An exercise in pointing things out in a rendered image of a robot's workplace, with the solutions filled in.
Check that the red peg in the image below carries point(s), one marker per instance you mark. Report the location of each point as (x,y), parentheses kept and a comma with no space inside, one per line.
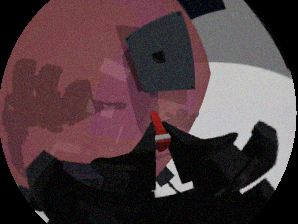
(162,137)

